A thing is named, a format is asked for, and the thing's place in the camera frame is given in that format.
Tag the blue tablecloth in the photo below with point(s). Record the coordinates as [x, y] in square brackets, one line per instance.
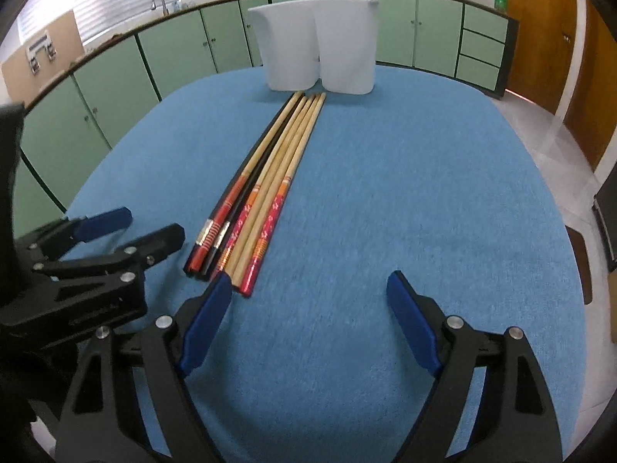
[385, 178]

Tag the white window blinds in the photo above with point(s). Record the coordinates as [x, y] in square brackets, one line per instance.
[96, 0]

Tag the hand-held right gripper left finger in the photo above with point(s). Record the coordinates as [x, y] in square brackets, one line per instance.
[207, 320]

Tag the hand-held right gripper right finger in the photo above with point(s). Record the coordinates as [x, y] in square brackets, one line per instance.
[414, 328]

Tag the wooden door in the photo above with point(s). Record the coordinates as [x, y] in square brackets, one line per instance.
[593, 82]
[540, 33]

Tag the black glass cabinet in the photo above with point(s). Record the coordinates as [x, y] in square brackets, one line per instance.
[605, 222]

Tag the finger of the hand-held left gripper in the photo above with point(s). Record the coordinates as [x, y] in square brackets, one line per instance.
[154, 243]
[103, 224]

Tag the black chopstick with silver band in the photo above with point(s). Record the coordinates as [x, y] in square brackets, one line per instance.
[212, 263]

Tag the brown wooden chair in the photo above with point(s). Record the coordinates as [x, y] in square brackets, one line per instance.
[578, 260]

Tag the plain wooden chopstick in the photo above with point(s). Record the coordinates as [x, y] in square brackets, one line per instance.
[241, 251]
[283, 173]

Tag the white double utensil holder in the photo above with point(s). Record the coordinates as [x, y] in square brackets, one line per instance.
[294, 43]

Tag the green base cabinets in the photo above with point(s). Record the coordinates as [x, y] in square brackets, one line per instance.
[115, 82]

